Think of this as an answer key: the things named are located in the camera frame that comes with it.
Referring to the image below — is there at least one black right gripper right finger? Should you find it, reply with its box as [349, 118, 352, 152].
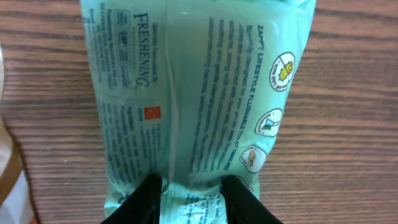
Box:
[221, 175, 283, 224]

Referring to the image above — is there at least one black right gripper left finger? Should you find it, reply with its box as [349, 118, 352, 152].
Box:
[101, 174, 162, 224]

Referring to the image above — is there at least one teal snack packet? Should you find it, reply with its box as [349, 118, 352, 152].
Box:
[80, 0, 316, 224]

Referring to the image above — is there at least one brown nut pouch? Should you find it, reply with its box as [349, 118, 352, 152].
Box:
[0, 43, 35, 224]

